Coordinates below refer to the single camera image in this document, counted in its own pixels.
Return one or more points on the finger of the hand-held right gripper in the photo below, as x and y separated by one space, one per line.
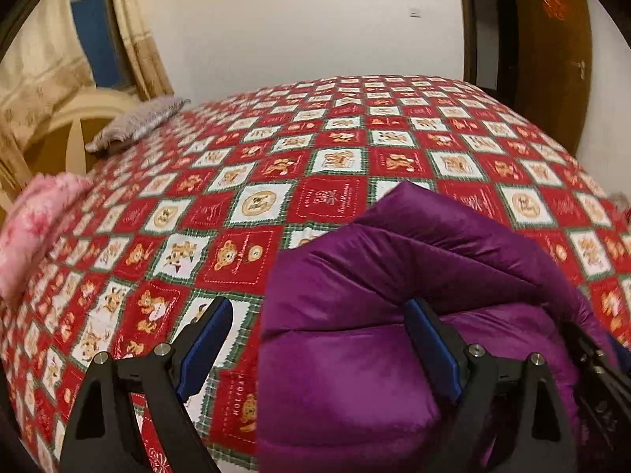
594 354

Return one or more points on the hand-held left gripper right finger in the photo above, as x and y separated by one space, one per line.
434 345

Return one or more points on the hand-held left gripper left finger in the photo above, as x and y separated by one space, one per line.
207 340

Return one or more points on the purple puffer jacket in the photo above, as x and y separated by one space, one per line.
355 345

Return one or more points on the red checkered printed bed sheet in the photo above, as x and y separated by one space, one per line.
296 167

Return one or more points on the pink floral pillow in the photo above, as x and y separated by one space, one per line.
34 226

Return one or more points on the grey knitted pillow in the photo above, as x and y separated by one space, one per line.
138 120

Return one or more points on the cream wooden headboard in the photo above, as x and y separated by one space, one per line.
64 118

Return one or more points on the narrow beige patterned curtain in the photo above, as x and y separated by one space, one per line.
143 34

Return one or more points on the brown wooden door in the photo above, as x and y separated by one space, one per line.
547 44

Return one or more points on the wide beige patterned curtain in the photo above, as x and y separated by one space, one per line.
39 69

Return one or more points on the blue window pane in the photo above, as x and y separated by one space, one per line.
96 39

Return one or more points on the red door ornament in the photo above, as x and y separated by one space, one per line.
554 2

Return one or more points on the dark door frame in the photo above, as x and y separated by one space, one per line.
485 24

